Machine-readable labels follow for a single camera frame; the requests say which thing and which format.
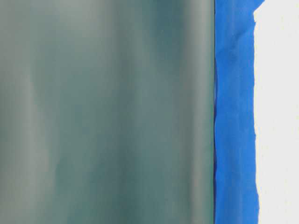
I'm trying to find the grey-green blurred panel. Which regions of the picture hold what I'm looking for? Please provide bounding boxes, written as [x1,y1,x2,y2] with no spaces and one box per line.
[0,0,214,224]

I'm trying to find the blue table cloth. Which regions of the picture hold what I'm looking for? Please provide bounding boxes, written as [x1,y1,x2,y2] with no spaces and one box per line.
[214,0,261,224]

